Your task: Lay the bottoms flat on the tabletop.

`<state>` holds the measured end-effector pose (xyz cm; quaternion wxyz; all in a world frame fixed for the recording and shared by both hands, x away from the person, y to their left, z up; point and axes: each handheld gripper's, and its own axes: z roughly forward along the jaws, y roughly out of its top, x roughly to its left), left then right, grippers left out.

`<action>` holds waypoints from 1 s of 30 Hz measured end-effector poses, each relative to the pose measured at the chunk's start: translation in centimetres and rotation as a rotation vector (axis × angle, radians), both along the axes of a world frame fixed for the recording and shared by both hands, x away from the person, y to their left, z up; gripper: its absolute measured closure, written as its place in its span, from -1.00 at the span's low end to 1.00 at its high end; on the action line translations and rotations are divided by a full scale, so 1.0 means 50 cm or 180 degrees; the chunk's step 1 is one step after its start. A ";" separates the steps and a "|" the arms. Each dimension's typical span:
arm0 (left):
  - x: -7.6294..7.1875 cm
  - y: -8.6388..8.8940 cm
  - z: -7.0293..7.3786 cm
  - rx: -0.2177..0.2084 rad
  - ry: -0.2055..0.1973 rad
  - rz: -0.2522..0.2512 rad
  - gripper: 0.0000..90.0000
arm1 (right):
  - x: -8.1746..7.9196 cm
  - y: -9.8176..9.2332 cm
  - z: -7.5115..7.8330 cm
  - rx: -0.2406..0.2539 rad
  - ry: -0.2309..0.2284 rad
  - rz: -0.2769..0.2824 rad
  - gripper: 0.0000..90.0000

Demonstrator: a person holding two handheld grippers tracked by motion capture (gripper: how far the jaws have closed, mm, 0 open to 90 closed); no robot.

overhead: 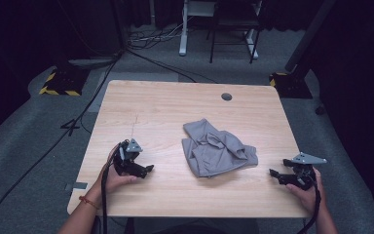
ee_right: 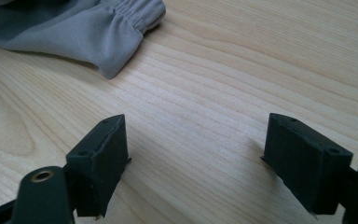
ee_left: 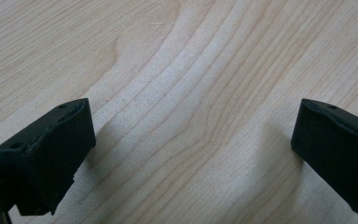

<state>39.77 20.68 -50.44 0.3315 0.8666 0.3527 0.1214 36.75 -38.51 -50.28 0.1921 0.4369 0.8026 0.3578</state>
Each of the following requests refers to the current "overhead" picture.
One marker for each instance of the black metal chair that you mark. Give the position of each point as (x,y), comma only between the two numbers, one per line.
(233,21)

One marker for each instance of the black yellow striped stand base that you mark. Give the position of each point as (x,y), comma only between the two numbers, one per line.
(63,83)
(290,85)

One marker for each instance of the white desk frame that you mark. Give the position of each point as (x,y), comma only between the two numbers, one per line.
(183,32)

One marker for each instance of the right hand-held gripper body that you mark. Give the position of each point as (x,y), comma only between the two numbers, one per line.
(302,169)

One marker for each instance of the person's left hand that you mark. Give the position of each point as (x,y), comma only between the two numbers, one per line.
(110,182)

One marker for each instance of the grey tape strip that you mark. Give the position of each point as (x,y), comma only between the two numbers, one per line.
(78,186)

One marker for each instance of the person's dark lap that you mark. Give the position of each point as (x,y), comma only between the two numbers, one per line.
(194,226)

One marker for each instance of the person's right hand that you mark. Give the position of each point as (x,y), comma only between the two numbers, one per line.
(310,196)

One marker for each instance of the grey shorts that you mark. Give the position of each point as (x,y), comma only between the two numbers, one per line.
(216,152)

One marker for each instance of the dark slanted stand pole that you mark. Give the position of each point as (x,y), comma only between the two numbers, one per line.
(308,35)

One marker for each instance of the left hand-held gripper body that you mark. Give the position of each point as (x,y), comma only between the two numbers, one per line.
(127,159)

